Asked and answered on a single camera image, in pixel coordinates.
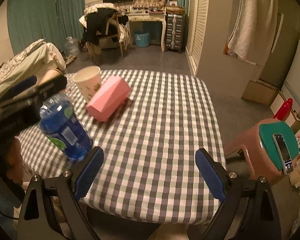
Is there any pink faceted tissue box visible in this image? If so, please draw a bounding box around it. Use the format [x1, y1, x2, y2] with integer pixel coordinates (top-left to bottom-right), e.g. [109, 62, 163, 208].
[86, 75, 131, 122]

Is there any white wooden desk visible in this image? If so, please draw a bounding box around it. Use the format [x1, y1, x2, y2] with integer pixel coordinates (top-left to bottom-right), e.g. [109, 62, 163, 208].
[127, 12, 167, 53]

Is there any cardboard box on suitcase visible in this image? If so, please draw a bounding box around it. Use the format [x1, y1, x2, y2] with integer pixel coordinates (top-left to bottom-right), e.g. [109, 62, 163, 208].
[166, 5, 185, 15]

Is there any chair piled with clothes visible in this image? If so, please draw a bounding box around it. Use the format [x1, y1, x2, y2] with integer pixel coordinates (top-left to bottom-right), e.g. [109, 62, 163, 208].
[79, 3, 131, 60]

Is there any white louvered wardrobe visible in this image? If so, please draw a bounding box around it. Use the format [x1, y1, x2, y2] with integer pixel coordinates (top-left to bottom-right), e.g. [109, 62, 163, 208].
[195, 0, 255, 98]

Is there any blue laundry basket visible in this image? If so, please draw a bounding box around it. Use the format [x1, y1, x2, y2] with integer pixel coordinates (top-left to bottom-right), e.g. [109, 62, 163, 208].
[134, 31, 150, 48]

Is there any checkered gingham tablecloth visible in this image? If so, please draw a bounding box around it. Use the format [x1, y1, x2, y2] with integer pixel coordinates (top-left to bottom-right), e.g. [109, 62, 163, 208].
[16, 69, 227, 225]

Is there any hanging beige towel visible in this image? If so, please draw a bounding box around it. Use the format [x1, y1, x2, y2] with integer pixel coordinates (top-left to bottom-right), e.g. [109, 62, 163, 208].
[228, 0, 278, 66]

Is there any red bottle on floor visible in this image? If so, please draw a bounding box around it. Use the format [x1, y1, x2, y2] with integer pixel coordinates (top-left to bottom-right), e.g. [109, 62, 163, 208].
[273, 98, 293, 121]

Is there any smartphone on stool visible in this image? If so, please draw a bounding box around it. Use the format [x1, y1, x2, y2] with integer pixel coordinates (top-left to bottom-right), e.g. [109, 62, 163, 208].
[273, 134, 294, 175]

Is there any large clear water jug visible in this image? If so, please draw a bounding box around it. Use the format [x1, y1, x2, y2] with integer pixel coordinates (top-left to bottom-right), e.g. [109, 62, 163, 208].
[65, 36, 79, 56]

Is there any dark ribbed suitcase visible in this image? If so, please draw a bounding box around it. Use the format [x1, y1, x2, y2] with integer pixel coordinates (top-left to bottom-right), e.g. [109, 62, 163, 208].
[165, 14, 186, 53]

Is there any green stool seat pad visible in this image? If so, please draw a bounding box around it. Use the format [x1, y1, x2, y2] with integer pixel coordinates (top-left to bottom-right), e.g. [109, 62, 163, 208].
[259, 121, 299, 175]

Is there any white floral paper cup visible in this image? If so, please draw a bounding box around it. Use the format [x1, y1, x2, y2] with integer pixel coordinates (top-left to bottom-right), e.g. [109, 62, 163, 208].
[73, 66, 102, 102]

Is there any bed with floral quilt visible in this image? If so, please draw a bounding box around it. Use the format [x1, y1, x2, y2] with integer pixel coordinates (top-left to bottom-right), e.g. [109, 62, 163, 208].
[0, 39, 66, 97]

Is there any blue plastic water bottle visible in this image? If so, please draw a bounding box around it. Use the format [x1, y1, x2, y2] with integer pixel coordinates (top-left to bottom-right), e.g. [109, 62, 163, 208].
[38, 92, 93, 160]

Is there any brown kraft paper bowl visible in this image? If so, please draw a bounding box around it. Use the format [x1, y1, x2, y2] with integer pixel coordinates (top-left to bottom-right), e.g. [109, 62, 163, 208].
[38, 68, 63, 85]

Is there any teal curtain left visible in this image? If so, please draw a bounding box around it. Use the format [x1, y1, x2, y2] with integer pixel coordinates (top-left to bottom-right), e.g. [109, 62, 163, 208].
[7, 0, 85, 54]

